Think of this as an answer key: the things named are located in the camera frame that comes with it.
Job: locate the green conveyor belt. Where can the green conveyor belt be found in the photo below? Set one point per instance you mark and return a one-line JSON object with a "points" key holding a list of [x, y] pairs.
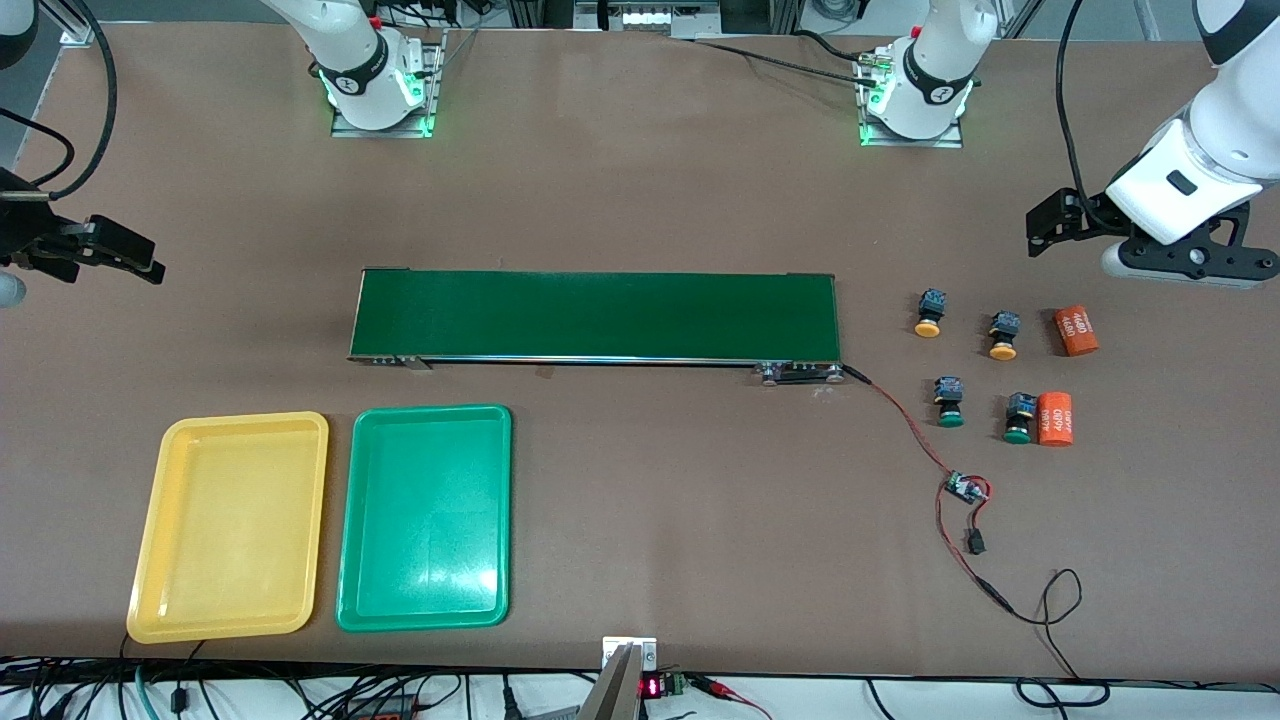
{"points": [[610, 290]]}

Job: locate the yellow push button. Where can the yellow push button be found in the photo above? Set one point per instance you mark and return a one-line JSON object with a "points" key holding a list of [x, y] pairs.
{"points": [[932, 302], [1005, 325]]}

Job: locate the silver mounting plate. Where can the silver mounting plate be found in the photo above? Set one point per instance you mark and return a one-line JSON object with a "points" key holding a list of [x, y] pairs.
{"points": [[645, 650]]}

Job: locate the metal box with lights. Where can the metal box with lights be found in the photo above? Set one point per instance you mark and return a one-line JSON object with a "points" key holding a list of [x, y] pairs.
{"points": [[640, 18]]}

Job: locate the small black connector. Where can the small black connector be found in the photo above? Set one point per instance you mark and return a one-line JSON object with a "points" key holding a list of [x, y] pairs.
{"points": [[976, 543]]}

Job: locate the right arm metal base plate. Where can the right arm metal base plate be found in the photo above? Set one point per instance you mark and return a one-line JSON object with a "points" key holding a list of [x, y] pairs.
{"points": [[350, 130]]}

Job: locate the orange cylinder with white print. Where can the orange cylinder with white print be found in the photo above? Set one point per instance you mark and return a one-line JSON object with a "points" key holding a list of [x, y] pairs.
{"points": [[1055, 420], [1076, 332]]}

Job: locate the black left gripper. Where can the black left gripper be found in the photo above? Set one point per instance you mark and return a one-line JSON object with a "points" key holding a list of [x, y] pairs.
{"points": [[1082, 214]]}

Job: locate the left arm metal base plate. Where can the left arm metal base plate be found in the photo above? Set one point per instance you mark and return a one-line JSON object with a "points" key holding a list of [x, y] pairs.
{"points": [[900, 142]]}

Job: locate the green push button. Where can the green push button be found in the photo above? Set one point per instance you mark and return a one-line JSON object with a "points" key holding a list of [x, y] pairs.
{"points": [[1020, 407], [949, 392]]}

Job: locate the grey camera pole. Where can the grey camera pole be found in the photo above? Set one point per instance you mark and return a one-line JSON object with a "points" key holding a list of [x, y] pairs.
{"points": [[612, 695]]}

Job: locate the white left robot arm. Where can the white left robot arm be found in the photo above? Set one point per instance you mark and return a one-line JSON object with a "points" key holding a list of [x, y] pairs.
{"points": [[940, 60]]}

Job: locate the aluminium frame profile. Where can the aluminium frame profile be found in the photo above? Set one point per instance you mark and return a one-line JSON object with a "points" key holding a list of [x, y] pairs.
{"points": [[80, 33]]}

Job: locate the small green circuit board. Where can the small green circuit board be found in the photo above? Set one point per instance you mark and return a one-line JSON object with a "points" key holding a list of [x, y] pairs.
{"points": [[966, 488]]}

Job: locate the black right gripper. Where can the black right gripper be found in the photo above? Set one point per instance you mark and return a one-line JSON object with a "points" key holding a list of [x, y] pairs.
{"points": [[25, 228]]}

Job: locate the red clip lead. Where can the red clip lead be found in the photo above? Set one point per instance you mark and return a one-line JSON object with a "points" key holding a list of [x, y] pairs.
{"points": [[715, 688]]}

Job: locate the black power plug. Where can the black power plug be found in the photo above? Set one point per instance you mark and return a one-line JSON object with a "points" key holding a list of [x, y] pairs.
{"points": [[510, 700]]}

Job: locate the green plastic tray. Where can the green plastic tray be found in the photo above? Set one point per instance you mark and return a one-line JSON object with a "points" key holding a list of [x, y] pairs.
{"points": [[430, 560]]}

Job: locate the yellow plastic tray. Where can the yellow plastic tray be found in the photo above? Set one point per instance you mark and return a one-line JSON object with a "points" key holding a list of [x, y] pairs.
{"points": [[230, 520]]}

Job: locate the red digit display module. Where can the red digit display module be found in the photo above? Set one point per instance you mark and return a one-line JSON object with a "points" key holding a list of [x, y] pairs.
{"points": [[652, 687]]}

